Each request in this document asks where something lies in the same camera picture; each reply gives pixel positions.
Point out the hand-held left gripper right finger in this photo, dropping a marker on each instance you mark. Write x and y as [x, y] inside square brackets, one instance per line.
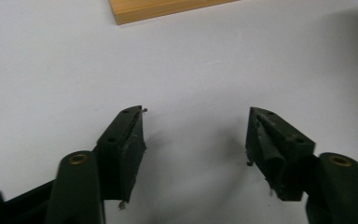
[279, 149]

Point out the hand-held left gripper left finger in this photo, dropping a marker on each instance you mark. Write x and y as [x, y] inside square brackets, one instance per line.
[122, 149]

